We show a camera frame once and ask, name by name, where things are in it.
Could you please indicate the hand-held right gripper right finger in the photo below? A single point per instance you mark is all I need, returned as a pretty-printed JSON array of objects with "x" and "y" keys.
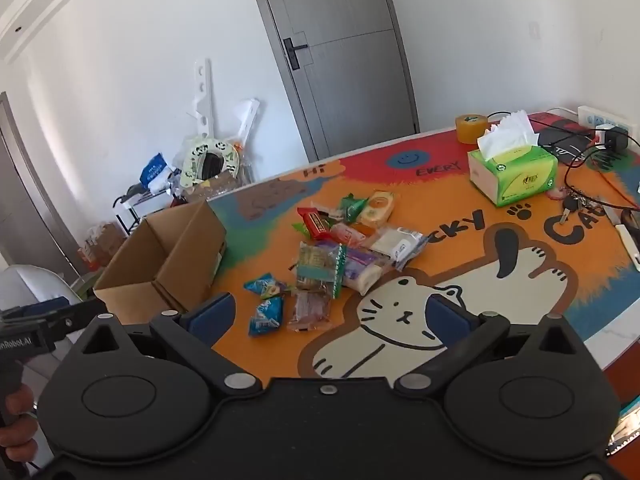
[{"x": 445, "y": 320}]

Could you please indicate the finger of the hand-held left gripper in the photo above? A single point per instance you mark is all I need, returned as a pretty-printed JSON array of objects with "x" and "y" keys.
[
  {"x": 45, "y": 306},
  {"x": 75, "y": 317}
]

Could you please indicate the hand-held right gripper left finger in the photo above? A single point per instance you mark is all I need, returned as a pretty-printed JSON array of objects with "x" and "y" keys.
[{"x": 215, "y": 317}]

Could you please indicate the blue triangular snack packet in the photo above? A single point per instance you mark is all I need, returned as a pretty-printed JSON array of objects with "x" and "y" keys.
[
  {"x": 265, "y": 315},
  {"x": 262, "y": 286}
]

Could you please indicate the brown cardboard box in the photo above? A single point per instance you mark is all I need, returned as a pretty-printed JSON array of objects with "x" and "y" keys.
[{"x": 185, "y": 240}]

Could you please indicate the white clear snack packet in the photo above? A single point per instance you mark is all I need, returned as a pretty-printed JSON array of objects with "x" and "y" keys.
[{"x": 395, "y": 245}]

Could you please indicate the brown clear snack packet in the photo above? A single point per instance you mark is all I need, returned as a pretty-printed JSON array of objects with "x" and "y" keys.
[{"x": 307, "y": 312}]

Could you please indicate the purple white snack packet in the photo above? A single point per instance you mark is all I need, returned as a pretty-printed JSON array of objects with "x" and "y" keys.
[{"x": 362, "y": 270}]

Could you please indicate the green striped cracker packet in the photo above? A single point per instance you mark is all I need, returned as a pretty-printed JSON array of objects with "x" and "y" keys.
[{"x": 317, "y": 265}]

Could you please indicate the small green snack packet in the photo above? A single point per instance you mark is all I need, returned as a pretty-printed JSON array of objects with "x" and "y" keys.
[{"x": 300, "y": 227}]

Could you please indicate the cream orange snack packet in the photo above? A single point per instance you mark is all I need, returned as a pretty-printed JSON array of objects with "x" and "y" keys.
[{"x": 377, "y": 210}]

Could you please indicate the pink clear snack packet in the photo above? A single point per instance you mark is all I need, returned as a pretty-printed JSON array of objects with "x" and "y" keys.
[{"x": 347, "y": 234}]

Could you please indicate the red snack packet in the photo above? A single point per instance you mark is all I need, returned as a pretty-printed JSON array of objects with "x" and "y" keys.
[{"x": 315, "y": 222}]

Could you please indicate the green triangular snack packet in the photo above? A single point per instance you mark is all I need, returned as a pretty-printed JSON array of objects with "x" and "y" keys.
[{"x": 352, "y": 207}]

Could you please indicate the person's left hand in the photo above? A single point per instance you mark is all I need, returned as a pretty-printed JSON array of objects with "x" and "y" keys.
[{"x": 17, "y": 427}]

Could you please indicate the white chair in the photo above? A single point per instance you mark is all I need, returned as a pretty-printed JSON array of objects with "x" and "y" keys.
[{"x": 35, "y": 285}]

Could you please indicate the printed cardboard floor box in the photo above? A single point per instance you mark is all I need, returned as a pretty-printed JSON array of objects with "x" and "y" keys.
[{"x": 107, "y": 245}]

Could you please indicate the printed cat table mat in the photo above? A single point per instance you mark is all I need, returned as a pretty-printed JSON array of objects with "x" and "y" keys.
[{"x": 450, "y": 240}]

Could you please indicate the grey brown side door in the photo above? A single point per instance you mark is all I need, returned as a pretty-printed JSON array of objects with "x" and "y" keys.
[{"x": 20, "y": 200}]

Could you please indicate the taped cardboard box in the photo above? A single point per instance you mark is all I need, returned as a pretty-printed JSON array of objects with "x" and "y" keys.
[{"x": 215, "y": 187}]

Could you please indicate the black metal rack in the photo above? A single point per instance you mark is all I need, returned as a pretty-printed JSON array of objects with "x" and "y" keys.
[{"x": 150, "y": 199}]

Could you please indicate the green tissue box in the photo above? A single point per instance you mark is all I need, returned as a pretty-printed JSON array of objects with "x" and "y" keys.
[{"x": 520, "y": 180}]

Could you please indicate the blue plastic bag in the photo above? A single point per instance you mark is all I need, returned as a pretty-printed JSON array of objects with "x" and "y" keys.
[{"x": 152, "y": 167}]

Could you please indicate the key bunch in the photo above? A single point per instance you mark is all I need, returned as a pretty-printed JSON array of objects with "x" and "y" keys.
[{"x": 570, "y": 205}]

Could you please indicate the yellow tape roll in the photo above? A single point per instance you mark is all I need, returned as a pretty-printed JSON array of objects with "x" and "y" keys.
[{"x": 471, "y": 130}]

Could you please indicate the white plastic stick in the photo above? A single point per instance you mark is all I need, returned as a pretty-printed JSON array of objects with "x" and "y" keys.
[{"x": 629, "y": 247}]

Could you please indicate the teal printed box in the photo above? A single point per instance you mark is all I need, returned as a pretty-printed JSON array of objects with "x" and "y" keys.
[{"x": 627, "y": 420}]

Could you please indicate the black red pad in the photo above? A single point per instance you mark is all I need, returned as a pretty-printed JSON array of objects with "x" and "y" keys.
[{"x": 560, "y": 137}]

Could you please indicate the white power strip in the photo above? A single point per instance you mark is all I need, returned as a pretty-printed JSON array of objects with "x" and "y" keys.
[{"x": 590, "y": 117}]

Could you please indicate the black power adapter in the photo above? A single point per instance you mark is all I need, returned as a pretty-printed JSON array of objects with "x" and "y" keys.
[{"x": 617, "y": 139}]

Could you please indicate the short white plastic frame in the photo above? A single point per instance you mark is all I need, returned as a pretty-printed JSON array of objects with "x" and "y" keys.
[{"x": 247, "y": 120}]

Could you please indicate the tall white plastic frame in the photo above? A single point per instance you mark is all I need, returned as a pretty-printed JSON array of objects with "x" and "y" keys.
[{"x": 202, "y": 90}]

